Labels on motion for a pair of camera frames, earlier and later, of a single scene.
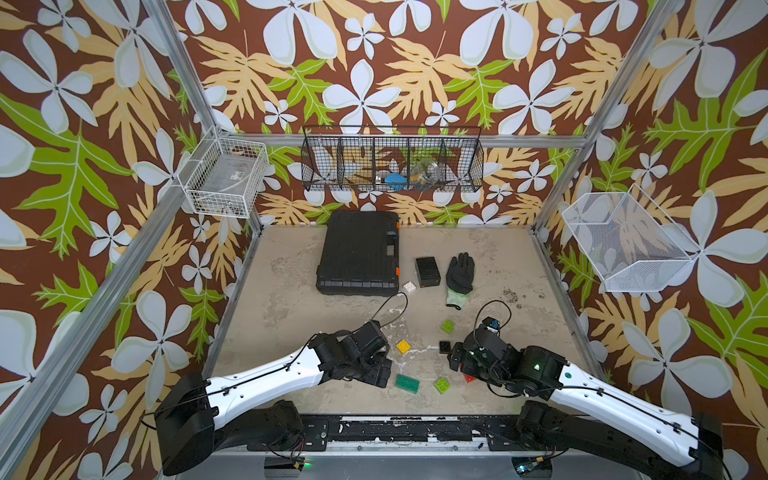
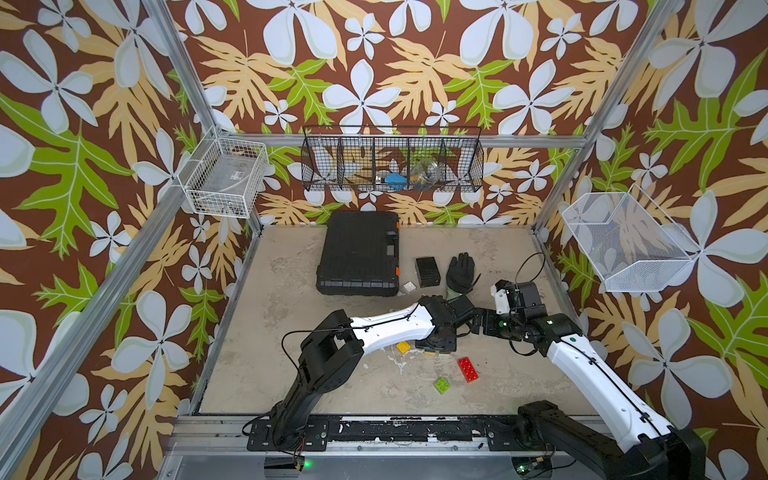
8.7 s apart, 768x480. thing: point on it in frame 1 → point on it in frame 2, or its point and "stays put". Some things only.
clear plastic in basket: (427, 172) stays put
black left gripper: (374, 375) → (451, 343)
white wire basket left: (222, 177) stays put
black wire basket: (388, 158) stays put
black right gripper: (463, 364) → (489, 314)
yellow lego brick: (403, 346) stays put
